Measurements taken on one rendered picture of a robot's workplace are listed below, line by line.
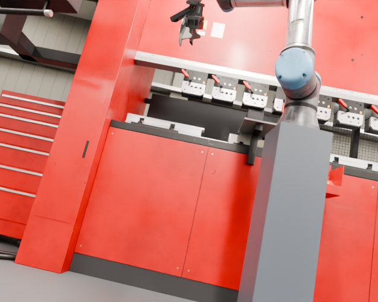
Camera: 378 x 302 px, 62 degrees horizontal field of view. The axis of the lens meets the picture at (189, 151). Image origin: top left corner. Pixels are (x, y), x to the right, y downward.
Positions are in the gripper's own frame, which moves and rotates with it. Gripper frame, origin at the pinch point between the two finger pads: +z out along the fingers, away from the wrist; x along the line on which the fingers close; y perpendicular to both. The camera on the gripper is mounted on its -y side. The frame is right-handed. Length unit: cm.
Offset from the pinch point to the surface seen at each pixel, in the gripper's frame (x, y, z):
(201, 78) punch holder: 44.5, -4.8, 21.6
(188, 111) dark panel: 82, -26, 56
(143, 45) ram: 42, -48, 7
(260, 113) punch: 49, 36, 38
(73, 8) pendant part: -20, -51, -11
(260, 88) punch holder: 54, 32, 23
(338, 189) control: 2, 86, 55
